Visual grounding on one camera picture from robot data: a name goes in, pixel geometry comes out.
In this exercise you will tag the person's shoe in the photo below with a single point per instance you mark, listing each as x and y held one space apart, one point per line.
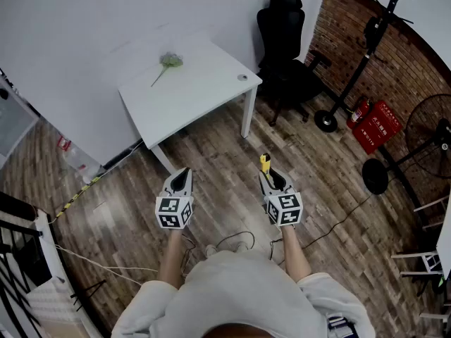
241 247
210 251

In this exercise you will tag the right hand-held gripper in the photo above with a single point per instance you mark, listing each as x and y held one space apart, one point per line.
284 210

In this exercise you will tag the person's left forearm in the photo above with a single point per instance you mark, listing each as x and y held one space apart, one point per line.
171 259

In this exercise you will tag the white metal rack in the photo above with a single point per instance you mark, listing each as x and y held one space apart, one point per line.
428 259

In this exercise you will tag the black coat rack stand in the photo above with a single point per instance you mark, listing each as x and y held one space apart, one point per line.
373 37

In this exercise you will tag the black metal railing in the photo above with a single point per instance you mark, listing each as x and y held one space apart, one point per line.
14 252

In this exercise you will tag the yellow black striped tape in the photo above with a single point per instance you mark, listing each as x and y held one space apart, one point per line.
75 197

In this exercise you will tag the black office chair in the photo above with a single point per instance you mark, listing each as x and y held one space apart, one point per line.
282 48

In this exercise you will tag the person's right shoe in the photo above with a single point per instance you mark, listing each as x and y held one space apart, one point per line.
241 247

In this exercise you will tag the clear plastic bag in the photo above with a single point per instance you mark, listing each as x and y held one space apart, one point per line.
79 160

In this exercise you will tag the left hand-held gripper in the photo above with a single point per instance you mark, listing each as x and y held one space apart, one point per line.
174 211

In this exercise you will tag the black floor fan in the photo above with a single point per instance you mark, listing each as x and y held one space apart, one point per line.
426 132

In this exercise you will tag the person's left shoe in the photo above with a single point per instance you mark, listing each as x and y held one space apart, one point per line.
210 251

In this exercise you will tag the red fire extinguisher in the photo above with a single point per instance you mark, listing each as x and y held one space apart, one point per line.
359 113

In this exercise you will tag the white table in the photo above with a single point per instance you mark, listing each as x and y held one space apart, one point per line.
197 93

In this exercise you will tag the artificial flower bunch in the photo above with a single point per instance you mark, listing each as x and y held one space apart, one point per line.
171 61

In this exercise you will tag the grey cabinet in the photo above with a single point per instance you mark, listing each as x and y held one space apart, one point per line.
12 122

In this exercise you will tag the red fire extinguisher box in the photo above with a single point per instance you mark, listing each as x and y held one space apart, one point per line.
378 127

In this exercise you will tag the person's right forearm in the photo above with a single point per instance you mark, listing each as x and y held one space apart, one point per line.
294 255

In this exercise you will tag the person's white sweatshirt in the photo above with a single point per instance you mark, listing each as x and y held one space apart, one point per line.
239 294

